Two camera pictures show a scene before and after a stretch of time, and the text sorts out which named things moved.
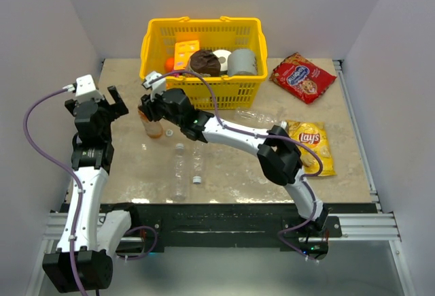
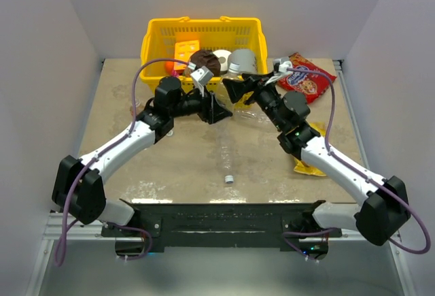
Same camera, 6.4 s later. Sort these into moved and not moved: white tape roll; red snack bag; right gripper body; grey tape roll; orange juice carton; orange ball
Moved: right gripper body
Not moved: orange ball; red snack bag; grey tape roll; white tape roll; orange juice carton
